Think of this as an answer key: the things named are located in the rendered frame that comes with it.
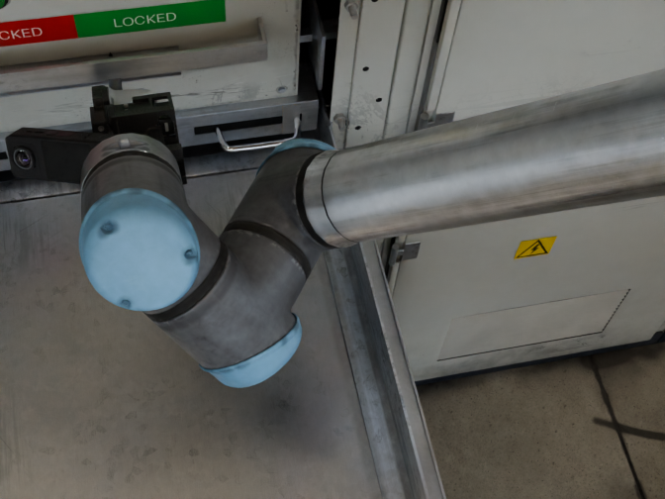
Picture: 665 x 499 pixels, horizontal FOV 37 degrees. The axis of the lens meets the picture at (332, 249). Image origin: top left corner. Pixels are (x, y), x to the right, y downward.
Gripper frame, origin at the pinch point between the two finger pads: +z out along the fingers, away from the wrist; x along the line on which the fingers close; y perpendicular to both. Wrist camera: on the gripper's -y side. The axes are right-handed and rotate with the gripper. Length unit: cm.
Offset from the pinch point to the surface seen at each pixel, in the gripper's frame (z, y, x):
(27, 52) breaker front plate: 3.1, -7.1, 5.7
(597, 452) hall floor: 33, 83, -98
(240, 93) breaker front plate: 8.4, 16.2, -3.9
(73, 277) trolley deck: -0.8, -6.8, -20.6
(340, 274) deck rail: -6.1, 24.3, -22.8
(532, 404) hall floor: 44, 74, -92
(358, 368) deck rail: -16.7, 23.6, -29.0
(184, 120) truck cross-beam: 8.6, 9.0, -6.5
